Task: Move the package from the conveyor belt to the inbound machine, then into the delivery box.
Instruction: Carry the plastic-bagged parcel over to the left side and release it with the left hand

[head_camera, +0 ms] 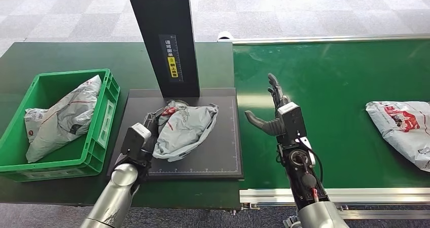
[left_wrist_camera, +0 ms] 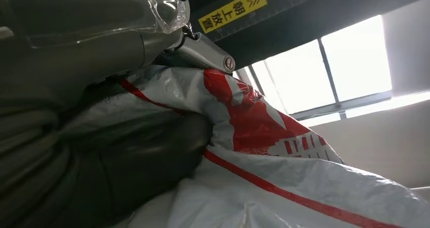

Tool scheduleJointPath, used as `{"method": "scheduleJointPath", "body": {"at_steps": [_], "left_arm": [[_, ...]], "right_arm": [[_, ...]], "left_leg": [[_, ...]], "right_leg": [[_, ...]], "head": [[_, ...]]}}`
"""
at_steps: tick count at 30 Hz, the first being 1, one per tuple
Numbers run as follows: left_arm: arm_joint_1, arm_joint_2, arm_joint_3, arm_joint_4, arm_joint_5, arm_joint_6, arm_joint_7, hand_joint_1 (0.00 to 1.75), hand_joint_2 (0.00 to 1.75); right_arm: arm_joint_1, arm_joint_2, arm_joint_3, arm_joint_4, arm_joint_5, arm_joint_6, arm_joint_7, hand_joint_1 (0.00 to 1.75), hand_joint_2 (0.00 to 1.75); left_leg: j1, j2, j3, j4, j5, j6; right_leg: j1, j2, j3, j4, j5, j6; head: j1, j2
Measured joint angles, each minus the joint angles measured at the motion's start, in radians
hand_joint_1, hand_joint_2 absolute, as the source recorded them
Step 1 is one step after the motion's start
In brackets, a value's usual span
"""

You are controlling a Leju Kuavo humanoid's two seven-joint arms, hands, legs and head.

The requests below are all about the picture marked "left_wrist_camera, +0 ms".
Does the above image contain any black inbound scanner machine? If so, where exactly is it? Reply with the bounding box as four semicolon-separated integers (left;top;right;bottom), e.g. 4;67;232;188
162;0;430;70

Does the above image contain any grey courier bag red stripe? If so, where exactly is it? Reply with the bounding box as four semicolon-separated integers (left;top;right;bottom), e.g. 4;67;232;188
60;64;430;228

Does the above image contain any window with dark frame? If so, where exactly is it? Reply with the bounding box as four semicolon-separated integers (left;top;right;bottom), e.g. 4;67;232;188
233;14;430;128

